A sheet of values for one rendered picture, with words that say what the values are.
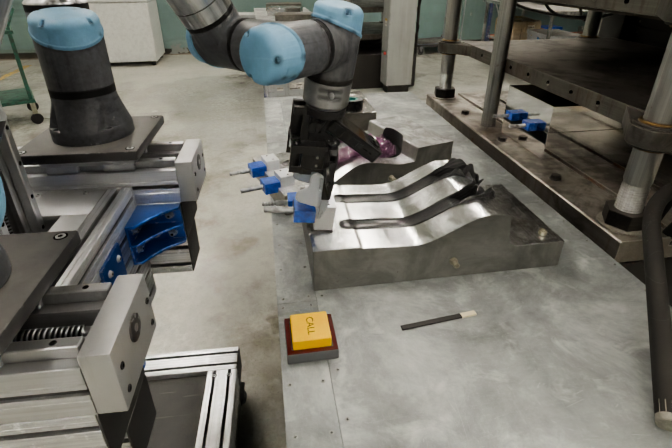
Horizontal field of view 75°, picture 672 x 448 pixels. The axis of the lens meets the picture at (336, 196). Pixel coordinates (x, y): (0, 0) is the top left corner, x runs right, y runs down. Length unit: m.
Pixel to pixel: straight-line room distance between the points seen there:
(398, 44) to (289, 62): 4.62
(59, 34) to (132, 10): 6.32
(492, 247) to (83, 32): 0.85
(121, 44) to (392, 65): 4.01
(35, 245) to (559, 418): 0.72
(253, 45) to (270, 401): 1.34
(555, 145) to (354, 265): 0.93
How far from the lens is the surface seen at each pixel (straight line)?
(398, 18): 5.14
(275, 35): 0.58
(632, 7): 1.33
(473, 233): 0.87
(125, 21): 7.29
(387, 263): 0.84
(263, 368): 1.80
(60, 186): 1.03
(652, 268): 0.93
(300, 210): 0.82
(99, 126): 0.96
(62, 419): 0.62
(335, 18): 0.66
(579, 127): 1.60
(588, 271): 1.03
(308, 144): 0.73
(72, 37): 0.94
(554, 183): 1.42
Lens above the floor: 1.35
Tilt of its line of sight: 28 degrees down
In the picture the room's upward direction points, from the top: straight up
